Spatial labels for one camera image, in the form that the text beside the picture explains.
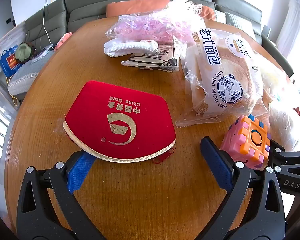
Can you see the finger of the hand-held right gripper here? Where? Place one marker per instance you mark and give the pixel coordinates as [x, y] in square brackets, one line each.
[290, 153]

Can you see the black and white wrapper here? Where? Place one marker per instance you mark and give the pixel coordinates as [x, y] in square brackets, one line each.
[150, 61]

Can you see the white plastic bag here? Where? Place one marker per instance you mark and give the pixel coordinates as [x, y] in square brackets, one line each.
[282, 120]

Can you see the pink and orange puzzle cube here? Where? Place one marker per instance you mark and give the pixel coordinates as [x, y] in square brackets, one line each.
[245, 142]

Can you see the clear plastic box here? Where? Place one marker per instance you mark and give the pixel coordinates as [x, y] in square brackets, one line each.
[41, 53]

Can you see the red velvet pouch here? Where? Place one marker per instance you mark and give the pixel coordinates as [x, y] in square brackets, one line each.
[115, 120]

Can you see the clear crinkled plastic bag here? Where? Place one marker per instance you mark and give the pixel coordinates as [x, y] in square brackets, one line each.
[187, 12]

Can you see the white knitted sock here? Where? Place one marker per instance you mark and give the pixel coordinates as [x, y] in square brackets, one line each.
[125, 48]

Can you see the blue shopping bag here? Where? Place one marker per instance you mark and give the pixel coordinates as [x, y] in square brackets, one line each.
[8, 61]

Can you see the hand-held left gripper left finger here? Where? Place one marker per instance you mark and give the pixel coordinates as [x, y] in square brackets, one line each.
[77, 172]

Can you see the bag of pink rubber bands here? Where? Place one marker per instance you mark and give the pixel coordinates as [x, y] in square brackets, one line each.
[140, 27]

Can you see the green hat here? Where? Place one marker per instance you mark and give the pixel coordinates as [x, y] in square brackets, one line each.
[25, 52]

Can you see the small black wall switch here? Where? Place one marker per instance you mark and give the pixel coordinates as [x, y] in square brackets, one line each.
[8, 21]

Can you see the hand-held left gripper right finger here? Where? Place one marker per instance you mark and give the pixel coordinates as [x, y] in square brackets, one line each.
[217, 165]

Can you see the green leather sofa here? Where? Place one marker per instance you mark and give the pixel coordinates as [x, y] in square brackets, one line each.
[102, 2]

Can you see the grey striped cushion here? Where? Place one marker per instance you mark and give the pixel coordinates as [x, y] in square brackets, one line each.
[240, 23]

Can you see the packaged bread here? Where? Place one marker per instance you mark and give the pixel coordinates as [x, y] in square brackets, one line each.
[222, 80]

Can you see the orange cushion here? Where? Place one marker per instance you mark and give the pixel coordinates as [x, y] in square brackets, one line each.
[130, 7]

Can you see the grey quilted sofa cover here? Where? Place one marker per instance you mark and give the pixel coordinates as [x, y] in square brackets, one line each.
[27, 73]

